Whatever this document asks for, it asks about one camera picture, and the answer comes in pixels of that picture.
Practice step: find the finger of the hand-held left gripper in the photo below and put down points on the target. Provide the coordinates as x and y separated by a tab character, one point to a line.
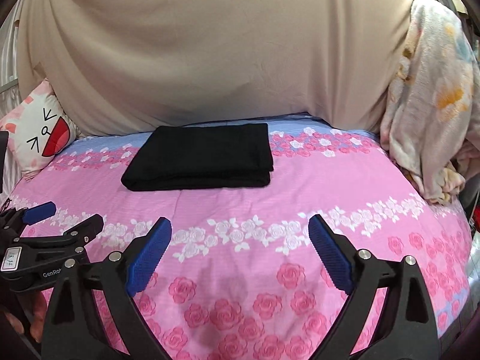
39	212
88	227

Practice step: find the beige cloth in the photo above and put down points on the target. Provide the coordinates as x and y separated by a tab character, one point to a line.
206	45

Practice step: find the black pants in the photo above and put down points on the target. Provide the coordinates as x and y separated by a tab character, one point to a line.
198	157

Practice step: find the pink floral bedsheet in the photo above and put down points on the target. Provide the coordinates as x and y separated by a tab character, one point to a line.
243	210

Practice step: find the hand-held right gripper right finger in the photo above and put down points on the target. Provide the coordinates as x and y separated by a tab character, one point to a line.
332	255

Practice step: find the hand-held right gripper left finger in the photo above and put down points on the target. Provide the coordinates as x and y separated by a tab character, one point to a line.
150	255

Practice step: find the person's left hand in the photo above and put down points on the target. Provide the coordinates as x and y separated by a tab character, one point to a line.
37	318

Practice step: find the cream floral fleece blanket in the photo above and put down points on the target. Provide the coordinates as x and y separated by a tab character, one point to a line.
427	101

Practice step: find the white cat face pillow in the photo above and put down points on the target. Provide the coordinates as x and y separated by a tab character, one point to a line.
37	127

